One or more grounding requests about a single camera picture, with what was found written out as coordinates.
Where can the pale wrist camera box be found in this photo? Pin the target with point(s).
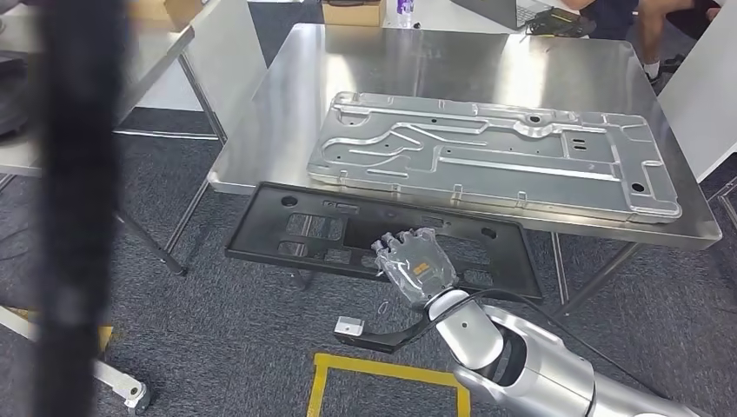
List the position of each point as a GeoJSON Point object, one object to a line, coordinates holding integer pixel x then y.
{"type": "Point", "coordinates": [349, 326]}

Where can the stainless steel table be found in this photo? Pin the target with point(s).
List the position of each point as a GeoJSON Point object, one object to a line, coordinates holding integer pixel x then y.
{"type": "Point", "coordinates": [155, 57]}

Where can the white desk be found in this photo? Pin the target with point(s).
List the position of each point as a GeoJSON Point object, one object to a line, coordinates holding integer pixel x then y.
{"type": "Point", "coordinates": [437, 14]}
{"type": "Point", "coordinates": [230, 57]}

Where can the stainless steel workbench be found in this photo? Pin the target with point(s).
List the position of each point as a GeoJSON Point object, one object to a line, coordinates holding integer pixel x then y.
{"type": "Point", "coordinates": [403, 63]}

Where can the white gantry leg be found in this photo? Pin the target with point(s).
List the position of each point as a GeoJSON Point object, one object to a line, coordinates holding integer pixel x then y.
{"type": "Point", "coordinates": [124, 388]}

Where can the clear purple-label water bottle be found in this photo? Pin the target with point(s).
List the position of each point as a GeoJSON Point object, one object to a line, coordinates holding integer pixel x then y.
{"type": "Point", "coordinates": [406, 7]}

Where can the small cardboard box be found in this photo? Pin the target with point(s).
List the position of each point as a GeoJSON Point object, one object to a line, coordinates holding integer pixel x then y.
{"type": "Point", "coordinates": [351, 14]}

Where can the black plastic plate part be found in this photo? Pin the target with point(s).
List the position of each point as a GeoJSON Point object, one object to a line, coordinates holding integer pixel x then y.
{"type": "Point", "coordinates": [270, 236]}

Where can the large cardboard box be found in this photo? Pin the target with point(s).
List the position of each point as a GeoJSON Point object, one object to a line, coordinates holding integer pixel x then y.
{"type": "Point", "coordinates": [167, 11]}

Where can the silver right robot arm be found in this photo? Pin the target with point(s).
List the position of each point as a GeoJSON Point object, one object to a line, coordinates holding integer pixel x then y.
{"type": "Point", "coordinates": [547, 374]}

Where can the stamped silver metal panel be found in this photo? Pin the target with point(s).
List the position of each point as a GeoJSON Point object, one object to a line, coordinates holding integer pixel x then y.
{"type": "Point", "coordinates": [489, 161]}

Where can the white desk panel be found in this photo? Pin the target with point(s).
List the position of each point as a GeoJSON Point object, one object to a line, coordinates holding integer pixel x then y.
{"type": "Point", "coordinates": [702, 86]}

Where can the person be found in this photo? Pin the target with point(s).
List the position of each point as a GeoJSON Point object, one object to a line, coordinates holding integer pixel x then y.
{"type": "Point", "coordinates": [650, 34]}

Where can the black bag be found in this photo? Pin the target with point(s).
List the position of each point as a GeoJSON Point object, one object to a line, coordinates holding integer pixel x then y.
{"type": "Point", "coordinates": [11, 98]}

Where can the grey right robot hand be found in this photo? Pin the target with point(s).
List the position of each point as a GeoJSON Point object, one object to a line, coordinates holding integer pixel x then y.
{"type": "Point", "coordinates": [417, 267]}

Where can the grey laptop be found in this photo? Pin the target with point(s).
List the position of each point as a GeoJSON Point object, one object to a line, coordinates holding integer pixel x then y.
{"type": "Point", "coordinates": [489, 11]}

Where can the black fuzzy hanging tether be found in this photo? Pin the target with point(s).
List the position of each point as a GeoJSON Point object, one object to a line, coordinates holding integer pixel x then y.
{"type": "Point", "coordinates": [80, 201]}

